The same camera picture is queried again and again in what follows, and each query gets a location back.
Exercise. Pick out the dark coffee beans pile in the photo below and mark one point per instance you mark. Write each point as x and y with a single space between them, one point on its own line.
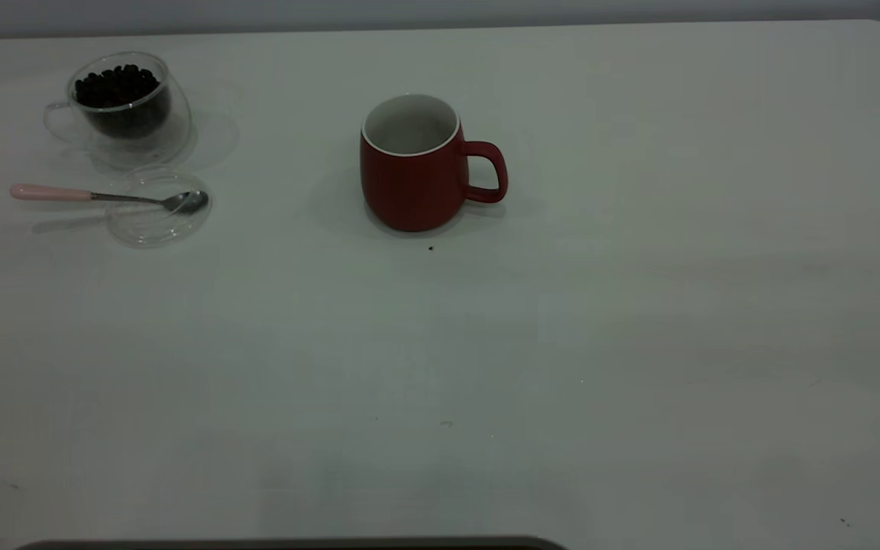
115 85

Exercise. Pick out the clear round glass lid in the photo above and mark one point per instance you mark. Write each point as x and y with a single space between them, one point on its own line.
151 228

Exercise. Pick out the clear double wall glass cup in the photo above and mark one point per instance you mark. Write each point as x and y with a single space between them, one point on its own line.
173 134

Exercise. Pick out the red ceramic mug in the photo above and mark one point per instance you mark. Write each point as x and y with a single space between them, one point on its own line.
409 191

